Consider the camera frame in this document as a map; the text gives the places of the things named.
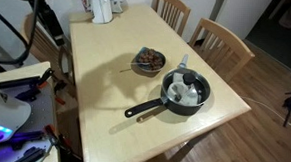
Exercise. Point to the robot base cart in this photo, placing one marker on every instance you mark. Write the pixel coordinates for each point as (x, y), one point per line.
(27, 117)

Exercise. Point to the near right wooden chair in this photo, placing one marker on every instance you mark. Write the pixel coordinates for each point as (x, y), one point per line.
(222, 50)

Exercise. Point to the left wooden chair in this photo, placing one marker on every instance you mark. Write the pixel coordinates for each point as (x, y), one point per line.
(60, 58)

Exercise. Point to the wooden chair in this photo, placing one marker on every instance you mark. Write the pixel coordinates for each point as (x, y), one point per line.
(60, 58)
(174, 12)
(222, 50)

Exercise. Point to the glass pot lid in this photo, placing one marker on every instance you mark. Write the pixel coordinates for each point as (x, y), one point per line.
(182, 89)

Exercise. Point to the black saucepan with handle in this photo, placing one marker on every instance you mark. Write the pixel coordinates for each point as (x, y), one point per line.
(201, 86)

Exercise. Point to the far wooden chair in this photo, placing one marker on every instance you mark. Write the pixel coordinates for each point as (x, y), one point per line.
(174, 12)

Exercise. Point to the gray bowl with brown food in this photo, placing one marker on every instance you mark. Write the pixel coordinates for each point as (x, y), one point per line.
(149, 60)

